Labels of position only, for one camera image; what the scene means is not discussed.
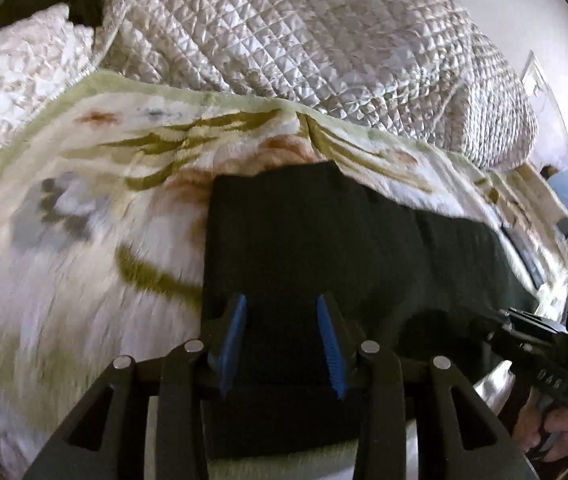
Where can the grey quilted blanket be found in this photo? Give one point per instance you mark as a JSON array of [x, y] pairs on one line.
[[289, 35]]

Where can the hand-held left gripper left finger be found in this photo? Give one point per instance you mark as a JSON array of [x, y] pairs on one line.
[[231, 345]]

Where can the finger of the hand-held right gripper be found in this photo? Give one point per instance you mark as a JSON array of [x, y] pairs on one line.
[[486, 329]]

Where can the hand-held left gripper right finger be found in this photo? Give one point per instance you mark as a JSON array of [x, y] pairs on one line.
[[329, 345]]

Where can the white crinkled pillow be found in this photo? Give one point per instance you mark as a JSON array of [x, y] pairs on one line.
[[19, 70]]

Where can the person's right hand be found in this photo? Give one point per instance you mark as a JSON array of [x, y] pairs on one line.
[[563, 430]]

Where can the cream floral fleece blanket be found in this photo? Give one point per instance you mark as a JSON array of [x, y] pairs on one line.
[[89, 260]]

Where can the black pants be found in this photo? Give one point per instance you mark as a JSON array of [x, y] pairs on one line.
[[304, 240]]

